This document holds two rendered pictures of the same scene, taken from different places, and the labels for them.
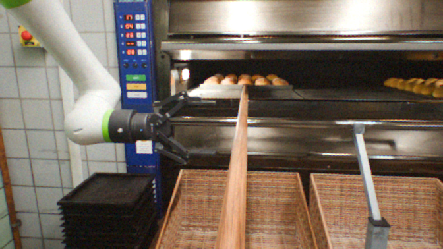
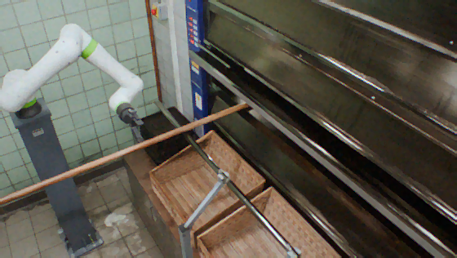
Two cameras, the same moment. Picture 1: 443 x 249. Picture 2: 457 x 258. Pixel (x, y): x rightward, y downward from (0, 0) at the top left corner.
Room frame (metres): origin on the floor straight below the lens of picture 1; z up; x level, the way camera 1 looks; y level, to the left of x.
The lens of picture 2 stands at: (0.19, -1.39, 2.35)
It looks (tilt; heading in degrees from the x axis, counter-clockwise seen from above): 38 degrees down; 54
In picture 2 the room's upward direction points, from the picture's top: 2 degrees counter-clockwise
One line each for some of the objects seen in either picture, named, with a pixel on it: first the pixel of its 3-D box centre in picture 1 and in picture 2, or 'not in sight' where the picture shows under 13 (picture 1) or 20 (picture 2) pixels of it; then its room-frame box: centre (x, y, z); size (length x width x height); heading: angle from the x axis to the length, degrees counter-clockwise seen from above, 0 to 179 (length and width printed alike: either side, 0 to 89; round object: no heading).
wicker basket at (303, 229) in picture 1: (236, 224); (204, 184); (1.04, -0.06, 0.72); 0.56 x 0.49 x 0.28; 86
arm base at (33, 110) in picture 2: not in sight; (24, 102); (0.33, 0.67, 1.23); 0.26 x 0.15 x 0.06; 89
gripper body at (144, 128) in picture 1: (153, 126); (130, 119); (0.76, 0.18, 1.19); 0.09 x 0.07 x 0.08; 85
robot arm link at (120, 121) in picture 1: (127, 126); (126, 112); (0.77, 0.26, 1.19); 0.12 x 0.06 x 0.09; 175
